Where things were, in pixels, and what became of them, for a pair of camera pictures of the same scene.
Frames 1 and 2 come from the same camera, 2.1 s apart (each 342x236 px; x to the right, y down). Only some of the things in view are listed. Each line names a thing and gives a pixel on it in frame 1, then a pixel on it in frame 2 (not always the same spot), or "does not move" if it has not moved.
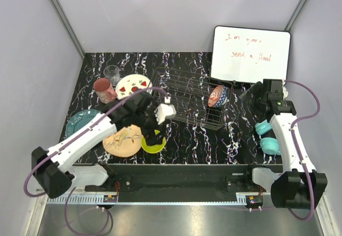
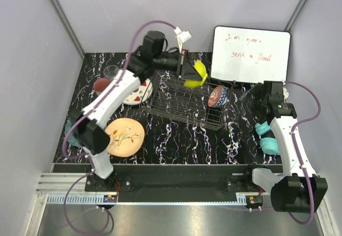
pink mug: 102,86 does not move
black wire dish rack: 199,99 does not move
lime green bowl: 153,149 -> 200,67
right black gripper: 256,90 does not move
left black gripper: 151,138 -> 189,72
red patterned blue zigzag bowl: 218,96 does not move
